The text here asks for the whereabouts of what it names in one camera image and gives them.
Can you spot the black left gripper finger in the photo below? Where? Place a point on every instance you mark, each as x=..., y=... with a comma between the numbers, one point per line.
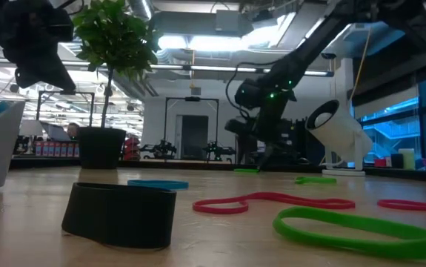
x=44, y=78

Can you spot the green rubber band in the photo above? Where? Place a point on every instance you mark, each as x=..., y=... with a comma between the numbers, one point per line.
x=327, y=243
x=246, y=171
x=316, y=180

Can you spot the long red rubber band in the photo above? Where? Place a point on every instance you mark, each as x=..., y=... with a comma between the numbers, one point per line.
x=327, y=203
x=412, y=205

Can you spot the wide black rubber band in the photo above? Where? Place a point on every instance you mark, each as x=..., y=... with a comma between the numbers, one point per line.
x=120, y=219

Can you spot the black background robot arm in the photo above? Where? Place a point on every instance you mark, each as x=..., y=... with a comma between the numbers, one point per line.
x=218, y=150
x=160, y=150

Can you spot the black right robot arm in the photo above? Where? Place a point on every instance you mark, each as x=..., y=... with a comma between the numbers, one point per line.
x=309, y=47

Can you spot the black cabinet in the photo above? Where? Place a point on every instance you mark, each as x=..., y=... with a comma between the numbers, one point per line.
x=301, y=148

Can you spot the white table lamp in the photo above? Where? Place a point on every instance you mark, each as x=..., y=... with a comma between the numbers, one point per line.
x=31, y=128

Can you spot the grey open laptop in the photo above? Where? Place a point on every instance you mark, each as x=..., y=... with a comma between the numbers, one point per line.
x=55, y=131

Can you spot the person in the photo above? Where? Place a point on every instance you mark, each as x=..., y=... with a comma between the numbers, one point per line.
x=73, y=130

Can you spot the grey door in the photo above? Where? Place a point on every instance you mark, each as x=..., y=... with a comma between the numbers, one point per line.
x=194, y=137

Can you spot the white spotlight lamp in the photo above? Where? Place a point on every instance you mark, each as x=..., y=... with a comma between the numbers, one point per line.
x=340, y=133

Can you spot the row of red boxes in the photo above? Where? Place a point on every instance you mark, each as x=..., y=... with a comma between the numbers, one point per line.
x=57, y=150

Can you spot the long ceiling light bar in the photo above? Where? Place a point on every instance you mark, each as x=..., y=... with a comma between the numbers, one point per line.
x=198, y=69

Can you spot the green plant in black pot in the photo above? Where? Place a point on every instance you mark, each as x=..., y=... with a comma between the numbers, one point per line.
x=99, y=148

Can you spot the red block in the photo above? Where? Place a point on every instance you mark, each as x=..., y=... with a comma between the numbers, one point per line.
x=380, y=162

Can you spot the red stacked crates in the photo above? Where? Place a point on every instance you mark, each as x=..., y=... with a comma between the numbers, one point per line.
x=132, y=148

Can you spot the white block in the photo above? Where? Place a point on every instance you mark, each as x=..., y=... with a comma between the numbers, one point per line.
x=388, y=161

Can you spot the black cup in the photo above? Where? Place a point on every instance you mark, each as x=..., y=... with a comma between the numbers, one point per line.
x=396, y=161

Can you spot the yellow-green cup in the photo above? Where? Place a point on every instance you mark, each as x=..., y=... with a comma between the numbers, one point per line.
x=408, y=159

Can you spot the tall black frame station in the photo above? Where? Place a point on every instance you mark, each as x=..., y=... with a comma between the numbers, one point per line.
x=192, y=99

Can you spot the dark security camera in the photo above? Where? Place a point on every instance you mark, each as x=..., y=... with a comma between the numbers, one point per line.
x=328, y=56

